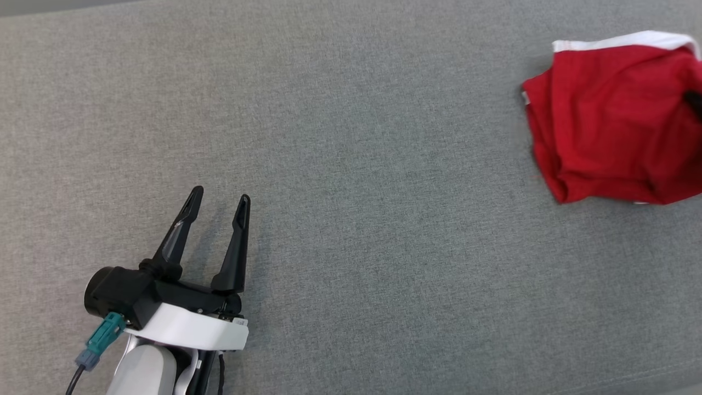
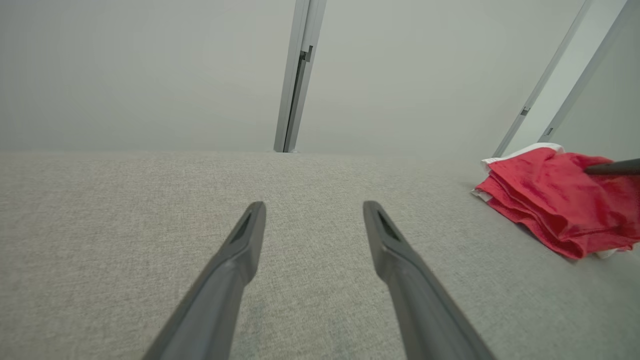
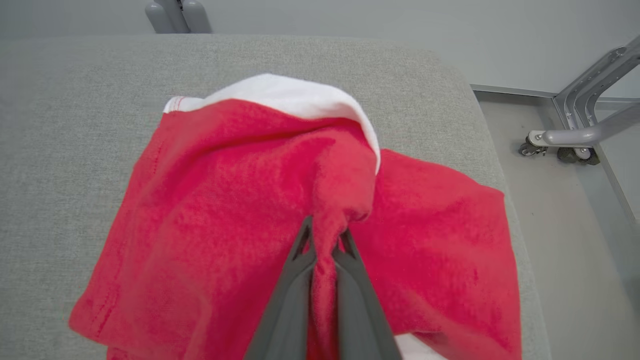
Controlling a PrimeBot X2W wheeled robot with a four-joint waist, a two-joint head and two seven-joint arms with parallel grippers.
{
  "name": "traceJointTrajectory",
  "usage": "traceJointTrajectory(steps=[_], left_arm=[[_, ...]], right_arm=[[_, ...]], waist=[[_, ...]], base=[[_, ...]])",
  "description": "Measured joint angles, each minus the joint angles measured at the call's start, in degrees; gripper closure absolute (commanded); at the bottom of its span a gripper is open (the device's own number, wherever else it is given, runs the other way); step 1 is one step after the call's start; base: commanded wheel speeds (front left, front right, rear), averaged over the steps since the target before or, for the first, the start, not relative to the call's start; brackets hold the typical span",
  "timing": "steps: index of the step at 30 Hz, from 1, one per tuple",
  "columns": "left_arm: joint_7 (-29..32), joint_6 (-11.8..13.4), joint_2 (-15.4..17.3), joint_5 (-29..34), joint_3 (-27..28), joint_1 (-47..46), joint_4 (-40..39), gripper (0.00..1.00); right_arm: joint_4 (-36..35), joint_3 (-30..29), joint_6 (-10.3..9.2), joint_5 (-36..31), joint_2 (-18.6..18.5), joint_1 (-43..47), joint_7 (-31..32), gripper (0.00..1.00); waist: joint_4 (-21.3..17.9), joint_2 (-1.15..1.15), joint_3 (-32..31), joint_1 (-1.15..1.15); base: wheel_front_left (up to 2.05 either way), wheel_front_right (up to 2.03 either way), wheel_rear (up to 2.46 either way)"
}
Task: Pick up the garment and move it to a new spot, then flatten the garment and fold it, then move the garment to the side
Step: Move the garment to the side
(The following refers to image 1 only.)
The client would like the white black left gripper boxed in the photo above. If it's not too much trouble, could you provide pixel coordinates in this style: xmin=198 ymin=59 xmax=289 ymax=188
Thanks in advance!
xmin=123 ymin=185 xmax=252 ymax=352

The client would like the red shorts white stripe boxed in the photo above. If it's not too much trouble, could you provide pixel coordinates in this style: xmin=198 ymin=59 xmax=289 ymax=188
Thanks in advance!
xmin=520 ymin=31 xmax=702 ymax=206

